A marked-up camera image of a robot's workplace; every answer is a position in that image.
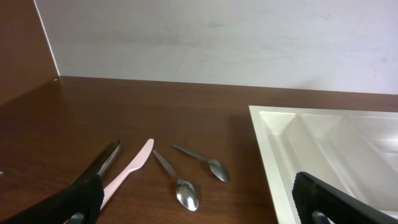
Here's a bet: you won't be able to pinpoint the white plastic cutlery tray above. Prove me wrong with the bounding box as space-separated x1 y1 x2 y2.
249 106 397 223

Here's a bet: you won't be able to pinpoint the pink plastic knife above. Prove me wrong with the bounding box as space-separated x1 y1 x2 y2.
63 138 155 224

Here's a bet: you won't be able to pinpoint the steel teaspoon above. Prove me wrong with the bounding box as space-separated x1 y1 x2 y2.
171 144 230 183
152 149 200 212

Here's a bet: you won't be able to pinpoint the steel kitchen tongs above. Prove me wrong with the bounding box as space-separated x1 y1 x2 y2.
70 139 123 224

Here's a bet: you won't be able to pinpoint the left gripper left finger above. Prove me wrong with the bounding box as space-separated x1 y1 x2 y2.
2 175 104 224

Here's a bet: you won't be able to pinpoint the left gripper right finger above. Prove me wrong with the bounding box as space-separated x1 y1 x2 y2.
292 172 397 224

